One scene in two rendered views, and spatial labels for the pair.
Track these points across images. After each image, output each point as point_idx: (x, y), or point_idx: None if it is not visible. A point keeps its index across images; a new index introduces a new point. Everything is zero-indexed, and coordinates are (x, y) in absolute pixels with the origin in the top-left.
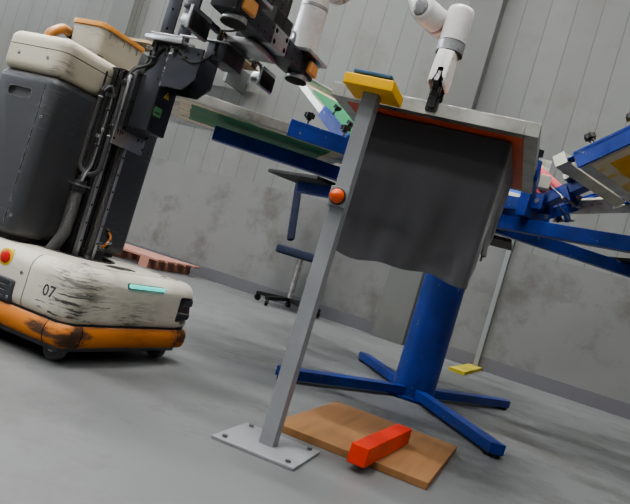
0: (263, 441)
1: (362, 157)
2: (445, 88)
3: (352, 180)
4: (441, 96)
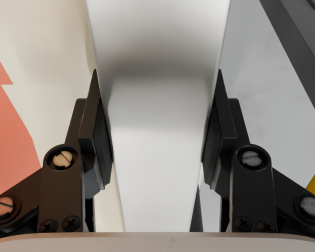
0: None
1: None
2: (191, 236)
3: None
4: (84, 201)
